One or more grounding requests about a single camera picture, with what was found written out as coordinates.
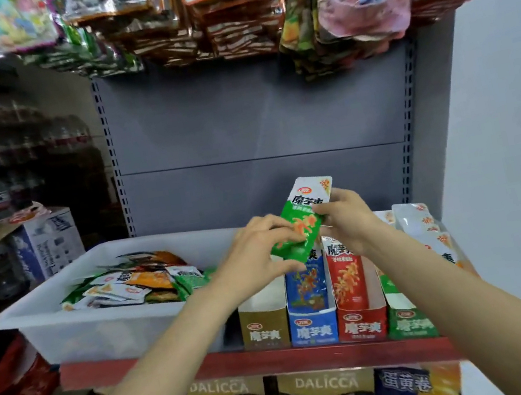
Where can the blue snack packets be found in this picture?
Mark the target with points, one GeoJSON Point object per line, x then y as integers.
{"type": "Point", "coordinates": [307, 287]}

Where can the pile of snack packets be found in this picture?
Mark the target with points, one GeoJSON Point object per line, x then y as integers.
{"type": "Point", "coordinates": [130, 283]}

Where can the red display box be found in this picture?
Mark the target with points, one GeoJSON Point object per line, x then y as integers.
{"type": "Point", "coordinates": [364, 325]}

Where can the white plastic bin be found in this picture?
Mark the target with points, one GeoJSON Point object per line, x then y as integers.
{"type": "Point", "coordinates": [84, 336]}

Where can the person's right hand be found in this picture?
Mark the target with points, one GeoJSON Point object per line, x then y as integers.
{"type": "Point", "coordinates": [354, 224]}

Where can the row of hanging green bags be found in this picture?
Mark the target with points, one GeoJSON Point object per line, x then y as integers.
{"type": "Point", "coordinates": [80, 56]}

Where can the yellow blue biscuit carton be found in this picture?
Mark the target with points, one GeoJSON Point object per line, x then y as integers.
{"type": "Point", "coordinates": [419, 386]}

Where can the person's right forearm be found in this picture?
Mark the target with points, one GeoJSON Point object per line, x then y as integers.
{"type": "Point", "coordinates": [494, 324]}

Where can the white blue carton box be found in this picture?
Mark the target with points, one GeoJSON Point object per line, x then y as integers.
{"type": "Point", "coordinates": [47, 242]}

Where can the green display box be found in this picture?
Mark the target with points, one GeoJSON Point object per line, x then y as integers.
{"type": "Point", "coordinates": [412, 324]}

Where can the orange snack packets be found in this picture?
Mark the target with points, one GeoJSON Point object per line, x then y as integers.
{"type": "Point", "coordinates": [421, 222]}

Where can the row of hanging brown bags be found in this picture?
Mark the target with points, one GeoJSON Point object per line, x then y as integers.
{"type": "Point", "coordinates": [179, 18]}

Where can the gold display box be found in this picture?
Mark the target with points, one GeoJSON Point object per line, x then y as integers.
{"type": "Point", "coordinates": [266, 330]}

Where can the person's left hand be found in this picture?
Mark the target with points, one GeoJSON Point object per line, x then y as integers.
{"type": "Point", "coordinates": [252, 262]}

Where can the hanging pastel candy bag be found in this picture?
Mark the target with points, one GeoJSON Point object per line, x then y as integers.
{"type": "Point", "coordinates": [14, 22]}

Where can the hanging yellow green snack bags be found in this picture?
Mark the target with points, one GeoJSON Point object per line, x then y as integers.
{"type": "Point", "coordinates": [303, 37]}

